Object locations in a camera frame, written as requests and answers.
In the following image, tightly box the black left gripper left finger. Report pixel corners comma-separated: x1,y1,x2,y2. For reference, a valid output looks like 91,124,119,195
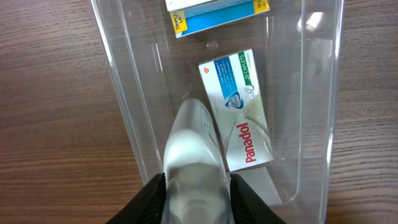
106,173,167,224

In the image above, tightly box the white medicine box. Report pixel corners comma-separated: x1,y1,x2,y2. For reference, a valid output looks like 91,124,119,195
165,0,217,12

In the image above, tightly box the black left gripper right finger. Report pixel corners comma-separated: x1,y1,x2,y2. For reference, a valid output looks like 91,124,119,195
230,174,285,224

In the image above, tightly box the blue VapoDrops box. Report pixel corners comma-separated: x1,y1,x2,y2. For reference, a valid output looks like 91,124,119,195
169,0,270,38

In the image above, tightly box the white spray bottle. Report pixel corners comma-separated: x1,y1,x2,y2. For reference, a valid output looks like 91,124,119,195
161,98,234,224

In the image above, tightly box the white Panadol box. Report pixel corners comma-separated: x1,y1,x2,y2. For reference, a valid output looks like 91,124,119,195
198,49,274,171

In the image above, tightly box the clear plastic container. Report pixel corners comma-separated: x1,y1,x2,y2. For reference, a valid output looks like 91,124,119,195
91,0,345,223

